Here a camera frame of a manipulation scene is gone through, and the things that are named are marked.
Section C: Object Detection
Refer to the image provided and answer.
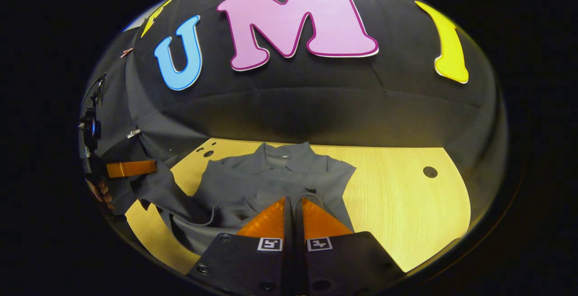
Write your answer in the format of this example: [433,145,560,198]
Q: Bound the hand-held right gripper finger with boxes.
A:
[186,197,295,296]
[294,197,405,296]

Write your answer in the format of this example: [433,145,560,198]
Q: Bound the grey polo shirt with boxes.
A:
[131,141,357,256]

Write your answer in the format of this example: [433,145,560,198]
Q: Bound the black backdrop cloth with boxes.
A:
[79,0,508,224]

